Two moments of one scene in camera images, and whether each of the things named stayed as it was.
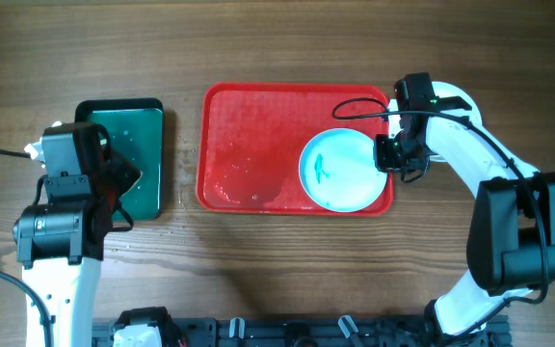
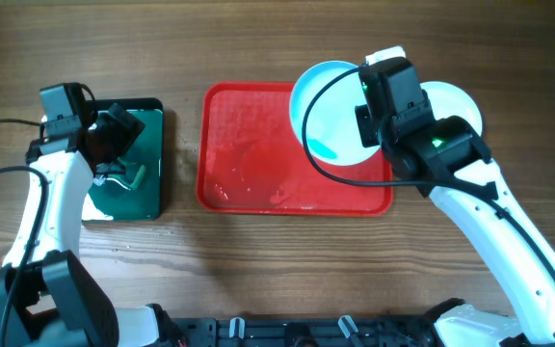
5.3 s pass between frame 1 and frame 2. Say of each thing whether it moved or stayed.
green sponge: moved
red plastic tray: stayed
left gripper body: moved
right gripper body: moved
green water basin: stayed
